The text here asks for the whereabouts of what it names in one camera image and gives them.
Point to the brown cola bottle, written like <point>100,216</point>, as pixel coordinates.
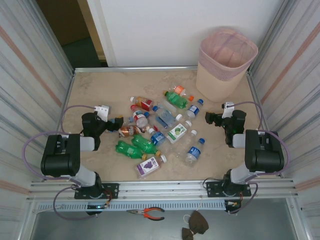
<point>128,131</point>

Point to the green plastic soda bottle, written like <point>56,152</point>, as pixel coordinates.
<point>127,150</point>
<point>176,100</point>

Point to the clear bottle small orange cap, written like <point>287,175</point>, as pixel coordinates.
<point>191,98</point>

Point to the amber tea bottle red label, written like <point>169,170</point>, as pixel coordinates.
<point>143,103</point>

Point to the beige slotted bin pink liner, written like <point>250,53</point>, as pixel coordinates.
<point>220,82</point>

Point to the green packet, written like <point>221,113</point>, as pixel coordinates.
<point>145,146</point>

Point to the clear bottle white cap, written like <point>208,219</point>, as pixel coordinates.
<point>185,145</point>

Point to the lime juice bottle green label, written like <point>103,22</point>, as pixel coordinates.
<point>177,132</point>

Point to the blue label bottle white cap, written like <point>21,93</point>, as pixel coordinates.
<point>157,137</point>

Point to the white grape juice carton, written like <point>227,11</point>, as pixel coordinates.
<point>147,167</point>

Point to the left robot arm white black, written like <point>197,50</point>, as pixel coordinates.
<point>60,160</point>

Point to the small controller board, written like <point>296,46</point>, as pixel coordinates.
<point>96,207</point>
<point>232,205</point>

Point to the brown cloth mask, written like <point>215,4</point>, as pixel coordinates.
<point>197,222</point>

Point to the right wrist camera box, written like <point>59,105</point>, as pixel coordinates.
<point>228,110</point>

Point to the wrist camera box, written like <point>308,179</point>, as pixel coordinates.
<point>228,110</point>
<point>103,112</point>

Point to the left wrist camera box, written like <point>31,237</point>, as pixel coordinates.
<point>103,112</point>

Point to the aluminium table edge rail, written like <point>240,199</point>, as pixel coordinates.
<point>137,68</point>
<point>67,92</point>
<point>253,86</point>

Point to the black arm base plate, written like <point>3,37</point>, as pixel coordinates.
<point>212,188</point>
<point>112,190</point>

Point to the long aluminium mounting rail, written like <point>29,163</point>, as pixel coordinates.
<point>162,187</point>

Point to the white door frame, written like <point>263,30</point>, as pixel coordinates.
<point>100,32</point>

